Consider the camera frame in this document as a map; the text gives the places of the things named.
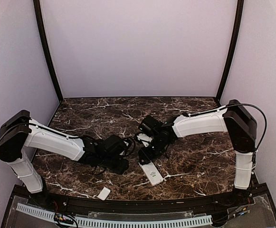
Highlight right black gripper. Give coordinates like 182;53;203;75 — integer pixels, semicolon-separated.
138;136;169;164

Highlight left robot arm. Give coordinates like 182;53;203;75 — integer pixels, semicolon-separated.
0;110;131;207

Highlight black front rail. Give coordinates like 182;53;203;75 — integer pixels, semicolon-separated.
48;192;235;214

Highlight white slotted cable duct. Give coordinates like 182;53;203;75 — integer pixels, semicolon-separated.
16;203;212;228

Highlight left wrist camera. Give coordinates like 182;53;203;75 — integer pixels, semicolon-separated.
120;137;136;157

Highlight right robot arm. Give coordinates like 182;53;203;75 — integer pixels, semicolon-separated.
135;99;262;206

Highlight white battery cover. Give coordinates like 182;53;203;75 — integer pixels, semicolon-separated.
97;187;111;200

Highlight right black frame post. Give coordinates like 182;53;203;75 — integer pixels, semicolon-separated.
214;0;244;105

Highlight left black frame post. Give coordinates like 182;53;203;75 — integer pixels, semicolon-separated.
33;0;64;103

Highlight black frame post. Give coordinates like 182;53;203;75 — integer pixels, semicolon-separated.
33;0;64;103
214;0;244;105

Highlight white remote control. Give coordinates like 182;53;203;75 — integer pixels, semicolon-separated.
139;162;163;186

